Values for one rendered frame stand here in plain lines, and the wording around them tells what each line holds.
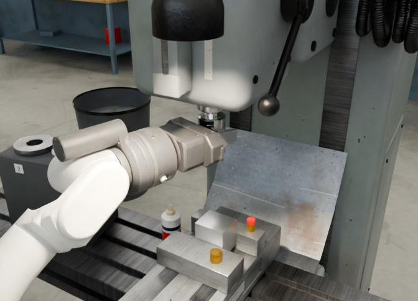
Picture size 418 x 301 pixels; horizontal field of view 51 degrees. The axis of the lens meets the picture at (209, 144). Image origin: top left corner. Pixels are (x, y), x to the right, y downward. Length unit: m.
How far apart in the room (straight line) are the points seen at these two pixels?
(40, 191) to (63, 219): 0.48
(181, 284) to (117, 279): 0.18
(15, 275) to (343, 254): 0.86
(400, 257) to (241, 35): 2.15
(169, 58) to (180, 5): 0.18
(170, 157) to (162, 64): 0.13
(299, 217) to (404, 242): 1.67
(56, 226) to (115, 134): 0.14
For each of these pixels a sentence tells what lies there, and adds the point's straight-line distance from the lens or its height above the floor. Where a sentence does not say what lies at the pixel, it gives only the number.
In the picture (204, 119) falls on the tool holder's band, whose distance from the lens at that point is 0.71.
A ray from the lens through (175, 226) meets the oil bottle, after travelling 0.95.
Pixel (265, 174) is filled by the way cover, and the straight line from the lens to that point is 1.13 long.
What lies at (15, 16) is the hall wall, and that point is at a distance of 7.96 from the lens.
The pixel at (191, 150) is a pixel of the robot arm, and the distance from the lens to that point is 0.66.
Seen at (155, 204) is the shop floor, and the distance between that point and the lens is 2.83.
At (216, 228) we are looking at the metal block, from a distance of 0.81.
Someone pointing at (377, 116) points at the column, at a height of 1.18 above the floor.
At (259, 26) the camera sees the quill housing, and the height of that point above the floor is 1.43.
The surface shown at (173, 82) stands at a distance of 0.59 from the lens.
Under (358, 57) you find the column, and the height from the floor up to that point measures 1.30.
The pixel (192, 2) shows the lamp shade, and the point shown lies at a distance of 0.42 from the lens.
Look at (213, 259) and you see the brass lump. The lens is 0.78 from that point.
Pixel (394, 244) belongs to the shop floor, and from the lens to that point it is 2.69.
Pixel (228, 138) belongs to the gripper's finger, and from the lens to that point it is 0.73.
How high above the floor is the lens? 1.54
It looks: 25 degrees down
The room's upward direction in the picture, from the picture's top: straight up
